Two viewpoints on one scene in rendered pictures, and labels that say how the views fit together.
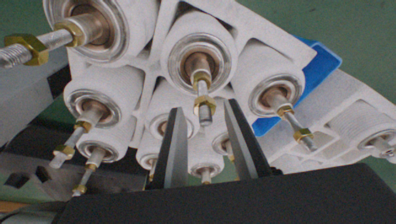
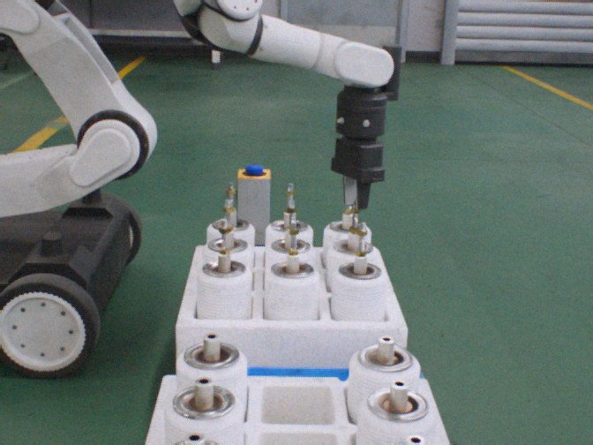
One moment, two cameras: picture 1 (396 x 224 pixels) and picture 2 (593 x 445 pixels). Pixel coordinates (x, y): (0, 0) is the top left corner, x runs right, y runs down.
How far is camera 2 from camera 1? 1.49 m
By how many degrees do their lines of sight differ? 93
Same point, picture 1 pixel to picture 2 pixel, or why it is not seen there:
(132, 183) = (80, 261)
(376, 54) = not seen: outside the picture
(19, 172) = (105, 201)
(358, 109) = not seen: hidden behind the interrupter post
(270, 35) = (391, 304)
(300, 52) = (398, 320)
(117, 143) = (247, 234)
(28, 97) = (260, 224)
